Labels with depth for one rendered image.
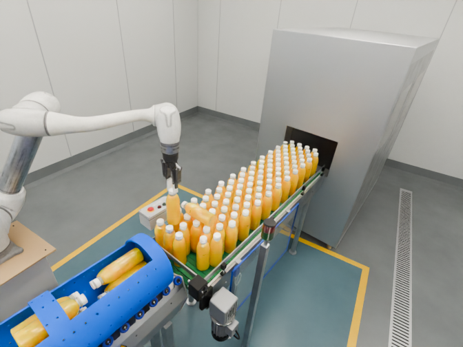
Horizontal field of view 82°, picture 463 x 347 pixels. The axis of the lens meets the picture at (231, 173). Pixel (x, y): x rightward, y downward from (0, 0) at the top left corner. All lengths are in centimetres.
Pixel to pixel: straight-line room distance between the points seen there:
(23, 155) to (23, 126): 30
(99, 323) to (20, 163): 84
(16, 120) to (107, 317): 81
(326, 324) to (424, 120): 345
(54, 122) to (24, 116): 10
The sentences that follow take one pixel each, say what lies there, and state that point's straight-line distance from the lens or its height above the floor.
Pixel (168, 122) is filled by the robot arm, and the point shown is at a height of 170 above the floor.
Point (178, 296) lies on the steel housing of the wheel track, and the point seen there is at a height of 88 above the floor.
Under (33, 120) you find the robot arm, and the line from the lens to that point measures 130.
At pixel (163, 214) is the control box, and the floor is 106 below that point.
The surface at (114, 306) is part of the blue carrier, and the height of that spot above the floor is 116.
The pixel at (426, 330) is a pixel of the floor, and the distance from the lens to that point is 301.
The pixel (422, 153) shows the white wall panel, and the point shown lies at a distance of 518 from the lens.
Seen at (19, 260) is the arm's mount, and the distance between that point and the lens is 173.
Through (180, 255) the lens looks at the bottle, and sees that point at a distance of 152.
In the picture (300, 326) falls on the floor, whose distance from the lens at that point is 254.
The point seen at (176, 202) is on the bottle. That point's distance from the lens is 144.
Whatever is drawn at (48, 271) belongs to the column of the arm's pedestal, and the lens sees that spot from 185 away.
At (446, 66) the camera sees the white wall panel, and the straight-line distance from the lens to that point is 486.
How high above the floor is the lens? 215
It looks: 32 degrees down
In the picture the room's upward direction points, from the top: 5 degrees clockwise
